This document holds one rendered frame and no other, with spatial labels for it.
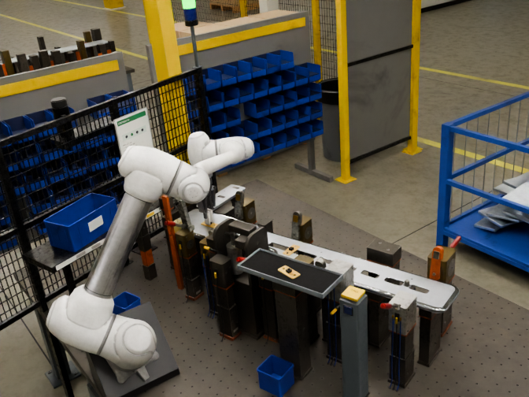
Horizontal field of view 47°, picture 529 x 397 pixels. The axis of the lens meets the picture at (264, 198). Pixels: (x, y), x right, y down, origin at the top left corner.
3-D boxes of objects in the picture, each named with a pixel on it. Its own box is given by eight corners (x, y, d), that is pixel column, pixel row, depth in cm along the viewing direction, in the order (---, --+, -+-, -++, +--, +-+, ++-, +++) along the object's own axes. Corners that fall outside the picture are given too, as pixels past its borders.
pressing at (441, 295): (464, 285, 228) (465, 282, 227) (442, 317, 212) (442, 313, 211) (195, 208, 306) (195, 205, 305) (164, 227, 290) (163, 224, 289)
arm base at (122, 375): (125, 394, 228) (127, 392, 223) (94, 344, 230) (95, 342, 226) (165, 365, 237) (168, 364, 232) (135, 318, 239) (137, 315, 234)
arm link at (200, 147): (189, 171, 267) (219, 168, 267) (184, 138, 260) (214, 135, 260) (190, 162, 276) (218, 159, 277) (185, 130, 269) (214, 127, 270)
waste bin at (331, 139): (379, 153, 603) (379, 82, 571) (342, 168, 577) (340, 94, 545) (344, 141, 640) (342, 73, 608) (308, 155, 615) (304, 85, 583)
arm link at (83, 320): (95, 363, 211) (34, 341, 207) (101, 346, 227) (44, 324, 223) (185, 162, 206) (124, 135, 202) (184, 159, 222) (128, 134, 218)
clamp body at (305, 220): (319, 279, 291) (316, 215, 276) (306, 291, 283) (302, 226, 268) (308, 275, 295) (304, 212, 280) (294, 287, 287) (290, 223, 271)
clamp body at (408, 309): (415, 375, 228) (418, 295, 212) (401, 395, 220) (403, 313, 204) (397, 368, 233) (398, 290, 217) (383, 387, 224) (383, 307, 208)
